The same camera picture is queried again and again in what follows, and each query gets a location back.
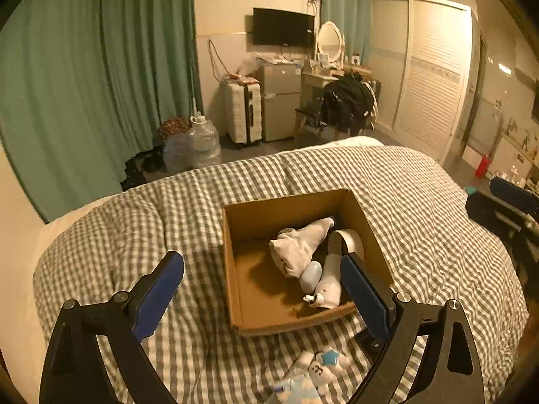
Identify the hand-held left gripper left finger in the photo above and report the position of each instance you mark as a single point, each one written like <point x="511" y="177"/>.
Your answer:
<point x="158" y="290"/>

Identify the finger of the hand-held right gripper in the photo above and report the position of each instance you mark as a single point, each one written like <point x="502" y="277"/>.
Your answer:
<point x="488" y="212"/>
<point x="511" y="191"/>

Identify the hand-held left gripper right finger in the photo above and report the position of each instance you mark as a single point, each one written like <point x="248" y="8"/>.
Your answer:
<point x="364" y="292"/>

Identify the brown cardboard box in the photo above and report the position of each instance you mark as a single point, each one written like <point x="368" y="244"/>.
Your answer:
<point x="261" y="298"/>

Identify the teal small box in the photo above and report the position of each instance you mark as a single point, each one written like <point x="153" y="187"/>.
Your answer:
<point x="471" y="190"/>

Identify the white printed sock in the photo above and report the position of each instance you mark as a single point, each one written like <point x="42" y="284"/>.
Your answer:
<point x="332" y="282"/>

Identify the red bottle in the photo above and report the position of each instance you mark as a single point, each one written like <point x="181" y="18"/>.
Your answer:
<point x="482" y="167"/>

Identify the beige tape roll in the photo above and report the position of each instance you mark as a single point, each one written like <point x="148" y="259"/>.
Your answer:
<point x="356" y="242"/>

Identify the light blue small bottle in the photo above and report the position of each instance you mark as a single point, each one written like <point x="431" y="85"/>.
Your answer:
<point x="310" y="275"/>

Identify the white plush toy blue star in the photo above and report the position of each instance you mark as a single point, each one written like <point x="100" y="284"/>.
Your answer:
<point x="328" y="364"/>

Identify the grey checkered blanket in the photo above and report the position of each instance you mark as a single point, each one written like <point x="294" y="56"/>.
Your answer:
<point x="177" y="210"/>

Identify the white rolled sock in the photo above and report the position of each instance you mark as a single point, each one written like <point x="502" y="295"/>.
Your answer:
<point x="294" y="248"/>

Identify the white tube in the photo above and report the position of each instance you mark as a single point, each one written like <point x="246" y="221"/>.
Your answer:
<point x="300" y="366"/>

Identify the blue cloud tissue packet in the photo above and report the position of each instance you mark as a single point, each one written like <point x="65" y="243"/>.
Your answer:
<point x="297" y="391"/>

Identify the dark pile on floor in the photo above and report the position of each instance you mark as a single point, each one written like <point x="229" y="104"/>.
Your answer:
<point x="141" y="168"/>

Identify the clear plastic jug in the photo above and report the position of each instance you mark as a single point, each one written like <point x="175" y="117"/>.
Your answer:
<point x="177" y="153"/>

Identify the white sliding wardrobe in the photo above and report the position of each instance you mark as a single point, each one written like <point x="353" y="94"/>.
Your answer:
<point x="425" y="71"/>

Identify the large clear water jug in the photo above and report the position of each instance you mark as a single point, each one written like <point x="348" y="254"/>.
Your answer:
<point x="205" y="143"/>

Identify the patterned brown bag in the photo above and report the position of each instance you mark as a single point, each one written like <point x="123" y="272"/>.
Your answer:
<point x="173" y="127"/>

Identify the pile of black clothes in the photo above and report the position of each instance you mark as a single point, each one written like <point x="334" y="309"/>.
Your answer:
<point x="347" y="101"/>

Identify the wooden chair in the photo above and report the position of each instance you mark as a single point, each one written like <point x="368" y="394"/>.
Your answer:
<point x="306" y="113"/>

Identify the white suitcase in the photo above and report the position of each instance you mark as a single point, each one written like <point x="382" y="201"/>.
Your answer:
<point x="238" y="109"/>

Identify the white mop pole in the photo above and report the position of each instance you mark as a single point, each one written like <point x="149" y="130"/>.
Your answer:
<point x="194" y="92"/>

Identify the silver mini fridge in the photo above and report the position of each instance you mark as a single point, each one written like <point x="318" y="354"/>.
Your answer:
<point x="278" y="101"/>

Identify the wide green curtain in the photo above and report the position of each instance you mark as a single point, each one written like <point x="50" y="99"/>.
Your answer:
<point x="92" y="84"/>

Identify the white vanity desk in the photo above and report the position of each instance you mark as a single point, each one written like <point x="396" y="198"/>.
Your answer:
<point x="311" y="82"/>

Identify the orange packet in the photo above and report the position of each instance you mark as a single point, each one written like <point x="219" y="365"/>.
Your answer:
<point x="242" y="78"/>

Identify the white oval vanity mirror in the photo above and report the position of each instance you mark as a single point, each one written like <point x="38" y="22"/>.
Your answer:
<point x="329" y="42"/>

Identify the black wall television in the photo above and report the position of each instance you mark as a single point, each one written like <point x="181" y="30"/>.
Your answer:
<point x="283" y="27"/>

